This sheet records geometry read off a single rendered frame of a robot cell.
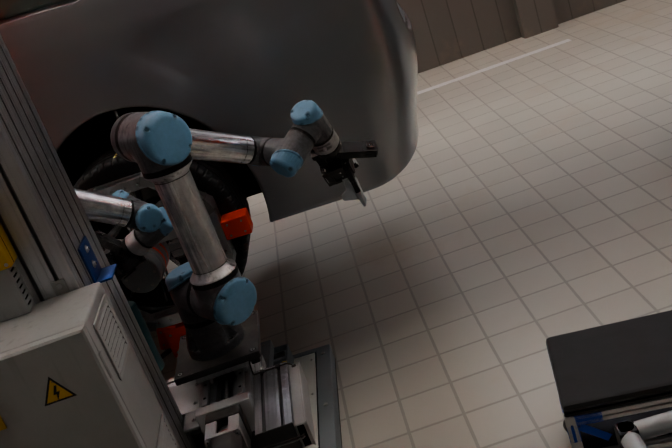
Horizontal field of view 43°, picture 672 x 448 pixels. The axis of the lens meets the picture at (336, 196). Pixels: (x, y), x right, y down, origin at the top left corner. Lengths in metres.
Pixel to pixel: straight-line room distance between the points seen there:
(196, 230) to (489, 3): 5.69
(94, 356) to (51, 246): 0.26
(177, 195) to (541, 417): 1.54
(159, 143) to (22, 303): 0.43
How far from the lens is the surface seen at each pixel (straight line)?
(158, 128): 1.85
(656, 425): 1.28
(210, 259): 1.97
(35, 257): 1.76
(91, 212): 2.26
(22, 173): 1.70
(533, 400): 3.02
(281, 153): 2.10
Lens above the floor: 1.82
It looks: 20 degrees down
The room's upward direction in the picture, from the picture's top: 20 degrees counter-clockwise
